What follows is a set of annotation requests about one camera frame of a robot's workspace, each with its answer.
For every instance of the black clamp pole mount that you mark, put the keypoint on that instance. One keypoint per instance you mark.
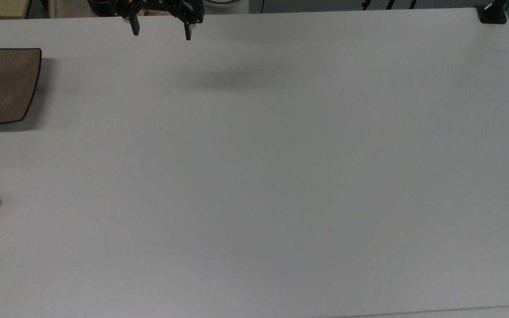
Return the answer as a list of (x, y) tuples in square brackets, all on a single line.
[(492, 13)]

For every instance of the black round cylinder object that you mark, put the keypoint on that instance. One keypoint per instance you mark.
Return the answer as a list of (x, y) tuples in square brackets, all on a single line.
[(100, 6)]

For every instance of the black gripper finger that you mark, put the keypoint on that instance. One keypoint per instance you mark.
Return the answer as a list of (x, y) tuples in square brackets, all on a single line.
[(135, 25), (188, 32)]

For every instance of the black tripod legs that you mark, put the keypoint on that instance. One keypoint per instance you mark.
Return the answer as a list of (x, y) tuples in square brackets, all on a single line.
[(389, 3)]

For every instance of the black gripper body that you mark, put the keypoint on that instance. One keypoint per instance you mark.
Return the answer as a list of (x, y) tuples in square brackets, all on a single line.
[(161, 5)]

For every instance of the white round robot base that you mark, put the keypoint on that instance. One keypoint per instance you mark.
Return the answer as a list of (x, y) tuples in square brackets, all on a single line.
[(226, 2)]

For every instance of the brown square ceramic plate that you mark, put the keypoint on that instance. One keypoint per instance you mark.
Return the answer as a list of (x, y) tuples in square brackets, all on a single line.
[(2, 86)]

